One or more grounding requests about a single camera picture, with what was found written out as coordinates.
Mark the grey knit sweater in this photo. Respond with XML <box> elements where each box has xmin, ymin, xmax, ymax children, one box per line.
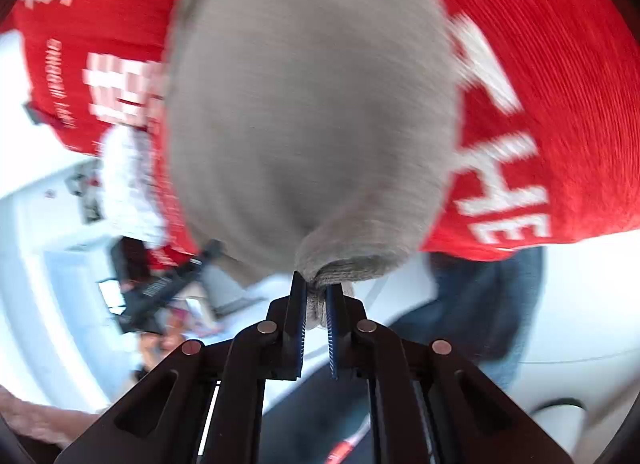
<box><xmin>165</xmin><ymin>0</ymin><xmax>460</xmax><ymax>327</ymax></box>

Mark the white floral quilt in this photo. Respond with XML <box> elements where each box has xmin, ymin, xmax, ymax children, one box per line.
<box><xmin>99</xmin><ymin>125</ymin><xmax>168</xmax><ymax>249</ymax></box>

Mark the blue jeans leg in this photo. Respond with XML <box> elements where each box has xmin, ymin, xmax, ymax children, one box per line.
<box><xmin>390</xmin><ymin>246</ymin><xmax>546</xmax><ymax>390</ymax></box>

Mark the red blanket white print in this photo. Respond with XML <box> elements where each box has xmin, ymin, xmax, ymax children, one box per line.
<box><xmin>11</xmin><ymin>0</ymin><xmax>639</xmax><ymax>261</ymax></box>

